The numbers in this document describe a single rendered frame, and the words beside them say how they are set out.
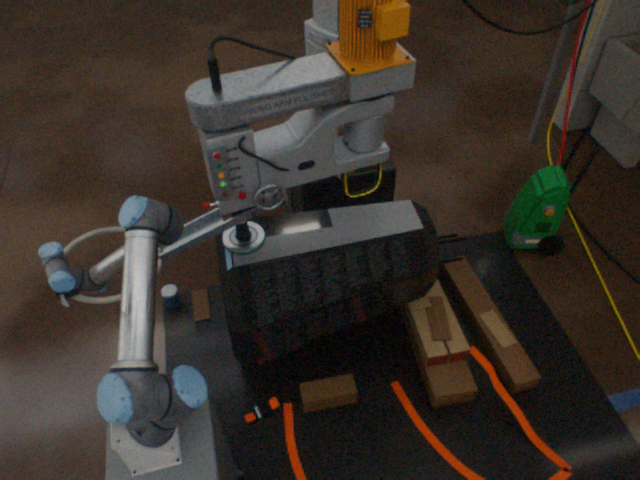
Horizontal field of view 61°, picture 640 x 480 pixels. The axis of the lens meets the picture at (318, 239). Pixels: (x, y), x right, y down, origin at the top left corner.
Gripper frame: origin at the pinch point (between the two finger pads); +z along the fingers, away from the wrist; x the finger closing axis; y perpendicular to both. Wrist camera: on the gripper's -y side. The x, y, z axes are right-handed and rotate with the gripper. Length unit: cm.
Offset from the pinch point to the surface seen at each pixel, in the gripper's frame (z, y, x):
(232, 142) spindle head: -69, 38, 71
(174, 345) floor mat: 84, 4, 43
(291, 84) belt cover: -90, 49, 95
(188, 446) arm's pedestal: -2, 93, -12
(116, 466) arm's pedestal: 0, 77, -33
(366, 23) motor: -113, 66, 118
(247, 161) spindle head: -58, 41, 76
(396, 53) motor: -96, 71, 138
